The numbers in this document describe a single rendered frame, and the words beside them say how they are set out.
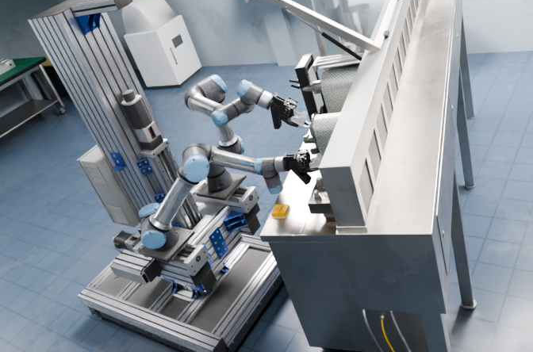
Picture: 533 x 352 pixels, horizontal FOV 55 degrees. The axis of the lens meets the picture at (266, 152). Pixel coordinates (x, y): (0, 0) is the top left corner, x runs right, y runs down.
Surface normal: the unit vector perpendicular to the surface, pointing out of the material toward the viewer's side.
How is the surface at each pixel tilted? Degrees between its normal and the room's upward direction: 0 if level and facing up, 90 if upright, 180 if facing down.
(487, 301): 0
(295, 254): 90
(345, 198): 90
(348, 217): 90
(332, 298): 90
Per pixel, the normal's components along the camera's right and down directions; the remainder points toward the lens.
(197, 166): 0.26, 0.34
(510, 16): -0.52, 0.57
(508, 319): -0.29, -0.82
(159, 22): 0.69, -0.24
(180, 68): 0.83, 0.03
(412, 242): -0.31, 0.56
